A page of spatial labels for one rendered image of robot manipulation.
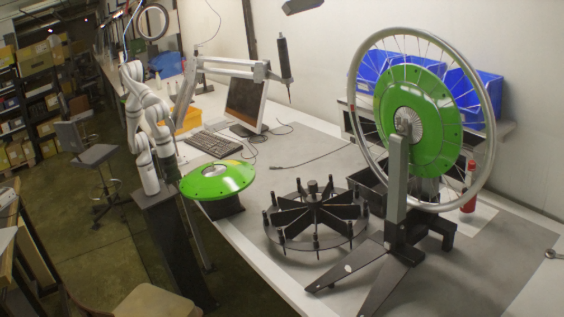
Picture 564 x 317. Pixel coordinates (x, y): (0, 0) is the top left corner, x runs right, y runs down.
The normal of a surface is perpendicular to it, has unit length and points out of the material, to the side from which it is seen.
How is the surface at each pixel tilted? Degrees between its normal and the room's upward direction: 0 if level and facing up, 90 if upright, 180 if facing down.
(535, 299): 0
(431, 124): 87
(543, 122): 90
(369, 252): 18
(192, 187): 23
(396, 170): 87
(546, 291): 0
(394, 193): 87
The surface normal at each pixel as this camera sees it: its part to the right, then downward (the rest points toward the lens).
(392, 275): -0.37, -0.75
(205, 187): -0.16, -0.69
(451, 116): -0.51, 0.28
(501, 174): -0.84, 0.32
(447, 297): -0.13, -0.90
